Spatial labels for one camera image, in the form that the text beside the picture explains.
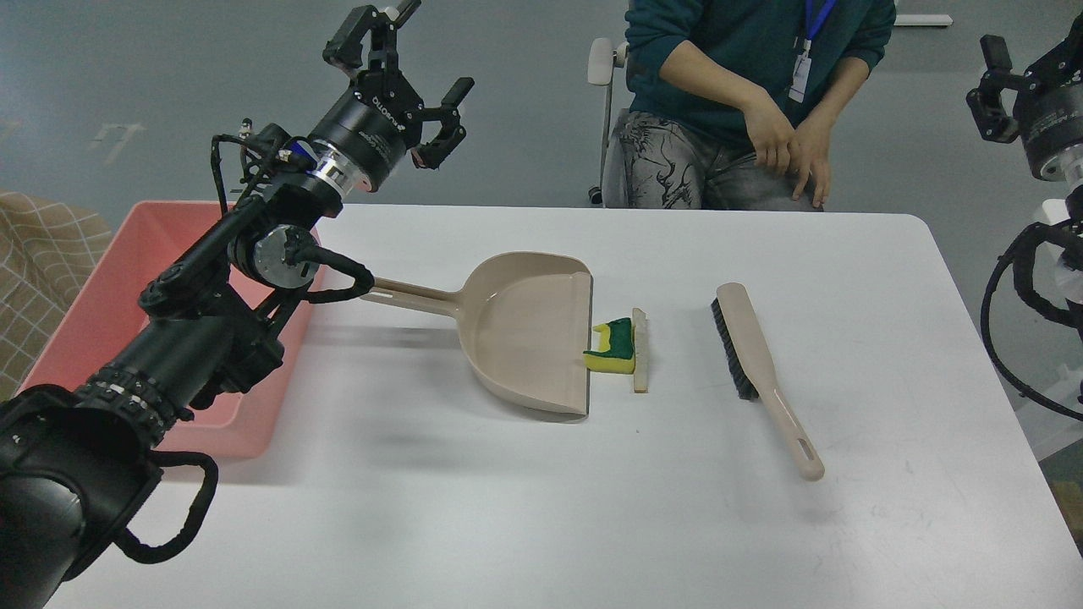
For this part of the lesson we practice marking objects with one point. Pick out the white beige sponge slice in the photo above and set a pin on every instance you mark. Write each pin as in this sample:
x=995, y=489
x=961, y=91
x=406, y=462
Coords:
x=642, y=351

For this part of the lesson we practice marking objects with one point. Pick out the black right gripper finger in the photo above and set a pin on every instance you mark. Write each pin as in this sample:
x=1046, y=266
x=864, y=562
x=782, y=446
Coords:
x=986, y=103
x=1062, y=64

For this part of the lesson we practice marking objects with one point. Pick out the pink plastic bin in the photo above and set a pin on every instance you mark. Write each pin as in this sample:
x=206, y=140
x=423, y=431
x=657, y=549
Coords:
x=105, y=317

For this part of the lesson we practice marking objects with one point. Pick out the white table foot bar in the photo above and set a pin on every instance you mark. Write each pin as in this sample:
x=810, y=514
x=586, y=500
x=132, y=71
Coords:
x=935, y=21

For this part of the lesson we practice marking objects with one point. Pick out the checkered beige cloth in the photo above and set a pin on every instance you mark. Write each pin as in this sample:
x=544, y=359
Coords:
x=48, y=252

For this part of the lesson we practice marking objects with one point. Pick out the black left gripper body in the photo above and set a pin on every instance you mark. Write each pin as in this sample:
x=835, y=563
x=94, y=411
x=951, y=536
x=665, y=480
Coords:
x=367, y=132

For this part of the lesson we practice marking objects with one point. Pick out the white office chair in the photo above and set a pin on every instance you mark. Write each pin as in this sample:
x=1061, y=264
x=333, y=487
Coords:
x=604, y=61

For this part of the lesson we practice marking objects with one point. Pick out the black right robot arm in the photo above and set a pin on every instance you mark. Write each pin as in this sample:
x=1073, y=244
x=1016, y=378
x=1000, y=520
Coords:
x=1045, y=260

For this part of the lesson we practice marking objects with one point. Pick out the beige hand brush black bristles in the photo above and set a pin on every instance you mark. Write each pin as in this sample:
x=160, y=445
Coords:
x=751, y=366

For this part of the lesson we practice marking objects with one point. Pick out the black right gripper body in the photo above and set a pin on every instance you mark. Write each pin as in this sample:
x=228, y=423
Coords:
x=1049, y=122

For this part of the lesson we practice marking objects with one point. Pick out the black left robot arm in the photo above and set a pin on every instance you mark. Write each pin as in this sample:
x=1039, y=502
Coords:
x=83, y=469

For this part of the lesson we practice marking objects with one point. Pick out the beige plastic dustpan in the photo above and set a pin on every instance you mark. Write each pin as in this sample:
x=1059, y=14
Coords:
x=523, y=321

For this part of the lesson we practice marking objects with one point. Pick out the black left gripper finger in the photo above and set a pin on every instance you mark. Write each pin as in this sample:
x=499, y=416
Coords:
x=366, y=41
x=432, y=154

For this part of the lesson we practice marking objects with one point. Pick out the seated person teal sweater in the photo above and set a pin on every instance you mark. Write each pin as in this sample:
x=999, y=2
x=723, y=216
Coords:
x=735, y=102

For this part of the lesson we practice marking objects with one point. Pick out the yellow green sponge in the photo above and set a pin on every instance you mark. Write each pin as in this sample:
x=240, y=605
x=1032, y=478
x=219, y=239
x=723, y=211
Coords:
x=615, y=348

